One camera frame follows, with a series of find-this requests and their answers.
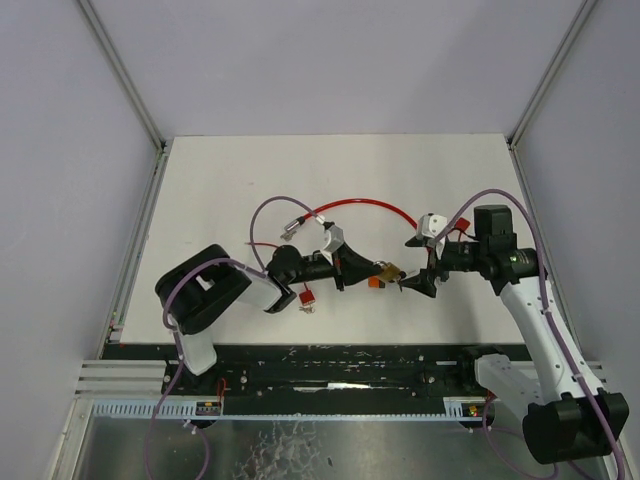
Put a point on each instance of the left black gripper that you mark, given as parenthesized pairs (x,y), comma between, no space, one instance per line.
(338,270)

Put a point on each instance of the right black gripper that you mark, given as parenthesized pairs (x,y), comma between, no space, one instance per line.
(438,261)

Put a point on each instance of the brass padlock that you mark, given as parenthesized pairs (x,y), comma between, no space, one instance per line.
(389,273)

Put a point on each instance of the red padlock with thin cable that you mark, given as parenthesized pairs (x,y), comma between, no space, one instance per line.
(461,226)

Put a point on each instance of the thick red cable lock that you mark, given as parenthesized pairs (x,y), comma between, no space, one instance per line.
(290,229)

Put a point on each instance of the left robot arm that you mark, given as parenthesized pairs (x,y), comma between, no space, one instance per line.
(194,294)

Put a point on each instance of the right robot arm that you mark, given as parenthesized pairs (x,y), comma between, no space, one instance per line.
(566,414)

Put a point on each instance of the orange black padlock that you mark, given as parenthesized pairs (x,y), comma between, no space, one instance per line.
(376,283)

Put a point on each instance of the small red padlock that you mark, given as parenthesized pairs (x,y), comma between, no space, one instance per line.
(306,296)

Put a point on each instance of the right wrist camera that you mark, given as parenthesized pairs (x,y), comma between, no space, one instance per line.
(429,226)

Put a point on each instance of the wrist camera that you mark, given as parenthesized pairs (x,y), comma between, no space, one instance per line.
(333,240)
(429,226)

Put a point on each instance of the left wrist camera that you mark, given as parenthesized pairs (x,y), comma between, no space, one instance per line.
(333,240)

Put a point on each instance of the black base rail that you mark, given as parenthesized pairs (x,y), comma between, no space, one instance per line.
(337,380)

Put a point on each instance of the white cable duct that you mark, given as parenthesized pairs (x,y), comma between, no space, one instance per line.
(171,408)

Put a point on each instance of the left aluminium frame post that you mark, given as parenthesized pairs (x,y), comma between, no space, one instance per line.
(121,74)

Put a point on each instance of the aluminium frame post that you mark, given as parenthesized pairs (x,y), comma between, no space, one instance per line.
(121,74)
(552,71)

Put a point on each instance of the right aluminium frame post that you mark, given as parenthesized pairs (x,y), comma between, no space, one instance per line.
(552,71)

